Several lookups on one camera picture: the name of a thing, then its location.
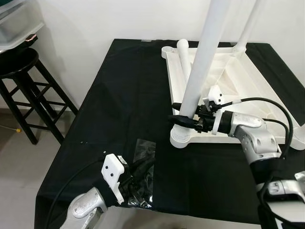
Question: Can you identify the white plastic table top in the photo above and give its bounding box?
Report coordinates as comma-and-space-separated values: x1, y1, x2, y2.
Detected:
161, 42, 305, 151

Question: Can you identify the crumpled clear tape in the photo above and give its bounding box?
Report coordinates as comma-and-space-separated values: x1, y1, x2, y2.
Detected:
119, 138, 157, 208

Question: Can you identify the black round stool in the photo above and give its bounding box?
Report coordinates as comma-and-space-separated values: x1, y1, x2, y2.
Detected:
0, 48, 79, 145

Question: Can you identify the clear plastic storage box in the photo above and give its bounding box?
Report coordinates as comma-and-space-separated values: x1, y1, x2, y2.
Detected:
0, 0, 46, 51

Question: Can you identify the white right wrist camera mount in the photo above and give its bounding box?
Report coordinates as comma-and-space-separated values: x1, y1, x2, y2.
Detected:
203, 86, 224, 134

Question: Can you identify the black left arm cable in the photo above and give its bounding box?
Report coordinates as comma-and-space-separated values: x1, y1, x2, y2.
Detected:
44, 160, 108, 229

